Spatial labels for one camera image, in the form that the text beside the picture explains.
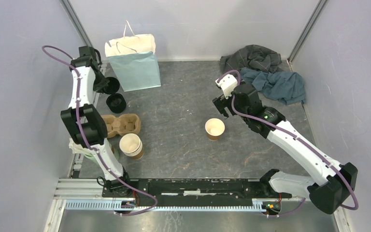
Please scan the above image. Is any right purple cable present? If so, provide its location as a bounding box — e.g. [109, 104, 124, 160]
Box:
[216, 70, 359, 218]

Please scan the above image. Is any purple cable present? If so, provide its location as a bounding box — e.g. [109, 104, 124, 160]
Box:
[216, 70, 359, 218]
[41, 45, 158, 217]

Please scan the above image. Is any green straw holder cup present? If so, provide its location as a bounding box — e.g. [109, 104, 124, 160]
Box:
[82, 146, 119, 164]

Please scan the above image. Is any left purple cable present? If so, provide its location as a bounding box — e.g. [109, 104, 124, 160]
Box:
[41, 45, 158, 217]

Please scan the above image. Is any brown paper coffee cup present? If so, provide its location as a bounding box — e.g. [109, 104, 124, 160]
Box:
[205, 118, 225, 141]

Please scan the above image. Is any black coffee cup lid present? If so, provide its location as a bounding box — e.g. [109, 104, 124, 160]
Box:
[102, 77, 120, 95]

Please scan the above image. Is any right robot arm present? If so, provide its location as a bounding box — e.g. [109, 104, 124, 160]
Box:
[213, 83, 359, 214]

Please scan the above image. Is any stack of black lids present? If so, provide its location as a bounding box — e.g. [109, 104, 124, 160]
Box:
[106, 93, 127, 114]

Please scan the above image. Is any blue crumpled cloth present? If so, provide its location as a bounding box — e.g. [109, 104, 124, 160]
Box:
[240, 68, 305, 105]

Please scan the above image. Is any stack of paper cups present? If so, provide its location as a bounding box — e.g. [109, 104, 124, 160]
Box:
[119, 133, 144, 159]

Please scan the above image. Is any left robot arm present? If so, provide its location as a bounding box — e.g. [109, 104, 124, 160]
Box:
[60, 46, 132, 197]

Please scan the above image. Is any brown cardboard cup carrier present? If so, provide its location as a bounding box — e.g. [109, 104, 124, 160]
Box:
[101, 114, 141, 138]

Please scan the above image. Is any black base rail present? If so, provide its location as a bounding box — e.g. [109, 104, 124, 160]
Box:
[97, 177, 292, 213]

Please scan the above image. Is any light blue paper bag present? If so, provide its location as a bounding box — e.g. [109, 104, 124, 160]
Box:
[104, 21, 161, 92]

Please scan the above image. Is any grey crumpled cloth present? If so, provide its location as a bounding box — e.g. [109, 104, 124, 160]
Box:
[219, 44, 283, 73]

